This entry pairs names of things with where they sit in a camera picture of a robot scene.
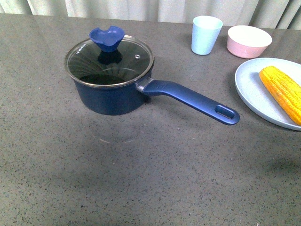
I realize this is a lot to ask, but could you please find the pink bowl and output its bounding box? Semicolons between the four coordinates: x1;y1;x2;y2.
227;25;272;59

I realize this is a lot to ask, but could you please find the dark blue saucepan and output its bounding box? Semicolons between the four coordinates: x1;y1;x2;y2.
64;35;240;126

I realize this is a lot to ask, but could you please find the yellow corn cob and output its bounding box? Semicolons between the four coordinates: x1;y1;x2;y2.
259;66;301;126

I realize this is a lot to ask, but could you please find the pale green curtain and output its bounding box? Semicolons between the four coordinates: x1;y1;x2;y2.
0;0;301;30

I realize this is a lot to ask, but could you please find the glass lid with blue knob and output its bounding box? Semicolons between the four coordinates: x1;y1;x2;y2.
64;26;154;88

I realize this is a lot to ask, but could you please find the light blue plate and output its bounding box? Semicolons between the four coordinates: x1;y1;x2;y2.
235;57;301;131

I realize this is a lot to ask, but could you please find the light blue plastic cup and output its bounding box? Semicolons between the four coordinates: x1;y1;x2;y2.
191;16;223;56

